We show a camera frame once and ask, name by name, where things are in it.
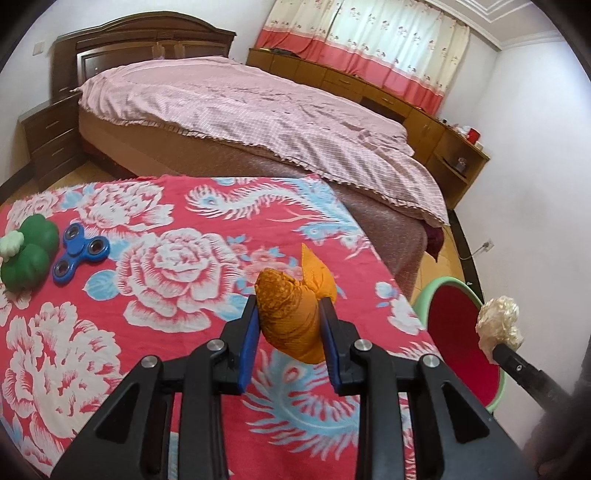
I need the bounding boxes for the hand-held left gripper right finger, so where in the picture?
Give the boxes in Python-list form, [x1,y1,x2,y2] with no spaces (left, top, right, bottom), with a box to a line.
[320,298,539,480]

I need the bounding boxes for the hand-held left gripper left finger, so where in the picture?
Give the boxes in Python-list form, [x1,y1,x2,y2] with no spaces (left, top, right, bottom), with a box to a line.
[51,295,260,480]

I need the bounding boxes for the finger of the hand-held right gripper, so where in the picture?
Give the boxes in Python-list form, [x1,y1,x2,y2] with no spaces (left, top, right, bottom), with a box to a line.
[492,344,575,414]

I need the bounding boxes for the orange cloth bundle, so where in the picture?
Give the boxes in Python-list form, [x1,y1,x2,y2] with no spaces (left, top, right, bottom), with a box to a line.
[255,242,340,365]

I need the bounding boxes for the cream plastic bag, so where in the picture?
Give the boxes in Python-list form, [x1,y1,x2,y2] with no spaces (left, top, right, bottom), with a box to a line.
[475,296,525,365]

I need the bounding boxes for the red bucket with green rim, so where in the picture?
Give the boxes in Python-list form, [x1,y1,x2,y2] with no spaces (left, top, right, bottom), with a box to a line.
[412,276,509,414]

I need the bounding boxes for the red floral tablecloth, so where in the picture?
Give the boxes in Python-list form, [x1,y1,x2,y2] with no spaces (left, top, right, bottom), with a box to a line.
[0,174,444,480]

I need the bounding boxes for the blue fidget spinner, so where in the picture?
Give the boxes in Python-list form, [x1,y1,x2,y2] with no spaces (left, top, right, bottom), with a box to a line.
[52,224,112,284]

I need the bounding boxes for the green toy pumpkin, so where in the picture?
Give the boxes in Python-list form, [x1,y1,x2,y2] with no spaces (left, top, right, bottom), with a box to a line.
[0,215,61,293]

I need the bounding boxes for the pink checked bedspread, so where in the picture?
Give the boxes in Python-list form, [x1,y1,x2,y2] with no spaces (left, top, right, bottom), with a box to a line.
[76,56,451,227]

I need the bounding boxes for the long wooden cabinet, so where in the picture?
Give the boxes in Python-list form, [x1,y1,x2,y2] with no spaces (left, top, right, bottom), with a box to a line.
[247,47,448,160]

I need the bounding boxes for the dark wooden nightstand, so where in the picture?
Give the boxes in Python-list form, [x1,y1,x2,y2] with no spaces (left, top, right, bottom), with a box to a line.
[18,92,88,181]

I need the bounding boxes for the cream and red curtain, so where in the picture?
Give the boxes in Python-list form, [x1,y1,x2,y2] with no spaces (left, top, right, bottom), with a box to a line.
[256,0,472,116]

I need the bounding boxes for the dark wooden bed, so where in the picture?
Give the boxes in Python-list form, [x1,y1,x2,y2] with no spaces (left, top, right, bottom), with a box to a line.
[52,11,451,296]

